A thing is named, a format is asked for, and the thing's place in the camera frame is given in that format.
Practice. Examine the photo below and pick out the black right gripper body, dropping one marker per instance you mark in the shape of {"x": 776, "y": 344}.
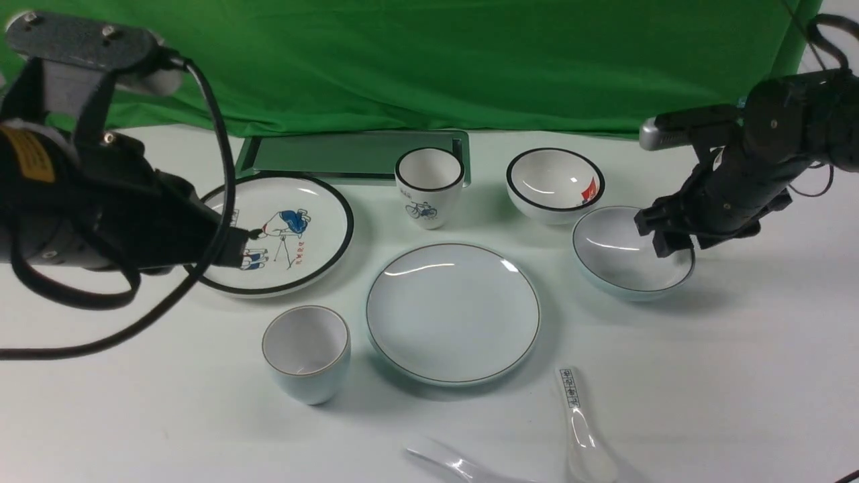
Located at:
{"x": 727, "y": 195}

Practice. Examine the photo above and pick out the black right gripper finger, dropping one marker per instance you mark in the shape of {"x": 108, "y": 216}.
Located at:
{"x": 669, "y": 235}

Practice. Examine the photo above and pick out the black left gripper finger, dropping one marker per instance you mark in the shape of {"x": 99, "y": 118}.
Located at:
{"x": 232, "y": 252}

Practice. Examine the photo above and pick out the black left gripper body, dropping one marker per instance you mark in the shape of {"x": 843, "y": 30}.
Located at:
{"x": 153, "y": 218}

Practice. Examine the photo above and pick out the pale blue shallow bowl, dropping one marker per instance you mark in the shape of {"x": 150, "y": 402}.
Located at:
{"x": 614, "y": 258}

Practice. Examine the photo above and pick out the pale blue plain cup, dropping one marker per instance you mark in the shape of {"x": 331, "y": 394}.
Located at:
{"x": 308, "y": 350}

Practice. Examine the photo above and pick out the plain white ceramic spoon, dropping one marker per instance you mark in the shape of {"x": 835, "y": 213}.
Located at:
{"x": 455, "y": 462}

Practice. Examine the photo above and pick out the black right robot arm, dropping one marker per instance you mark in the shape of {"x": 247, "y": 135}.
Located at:
{"x": 812, "y": 115}

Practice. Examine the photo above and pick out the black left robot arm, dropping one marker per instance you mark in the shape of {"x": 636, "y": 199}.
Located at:
{"x": 40, "y": 205}

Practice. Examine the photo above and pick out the black-rimmed illustrated plate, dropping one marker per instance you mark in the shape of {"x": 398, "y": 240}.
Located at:
{"x": 300, "y": 228}

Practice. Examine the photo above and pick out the black-rimmed white bowl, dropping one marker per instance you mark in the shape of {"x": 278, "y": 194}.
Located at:
{"x": 554, "y": 186}

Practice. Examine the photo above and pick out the green rectangular tray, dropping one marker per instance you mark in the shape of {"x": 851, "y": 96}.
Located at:
{"x": 365, "y": 157}

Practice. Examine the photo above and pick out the green backdrop cloth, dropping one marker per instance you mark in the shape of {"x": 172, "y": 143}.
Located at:
{"x": 596, "y": 67}

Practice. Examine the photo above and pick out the white cup with bicycle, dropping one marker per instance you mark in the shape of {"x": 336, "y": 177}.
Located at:
{"x": 430, "y": 181}

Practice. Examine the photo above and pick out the pale blue plain plate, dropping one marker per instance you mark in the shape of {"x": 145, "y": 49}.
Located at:
{"x": 452, "y": 315}

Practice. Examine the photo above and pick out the white spoon with label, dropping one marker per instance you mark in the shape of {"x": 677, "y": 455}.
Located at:
{"x": 587, "y": 459}

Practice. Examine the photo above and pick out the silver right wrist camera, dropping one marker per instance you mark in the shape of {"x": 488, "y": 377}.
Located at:
{"x": 708, "y": 126}

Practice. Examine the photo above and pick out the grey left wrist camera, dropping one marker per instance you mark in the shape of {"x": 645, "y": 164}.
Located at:
{"x": 74, "y": 65}

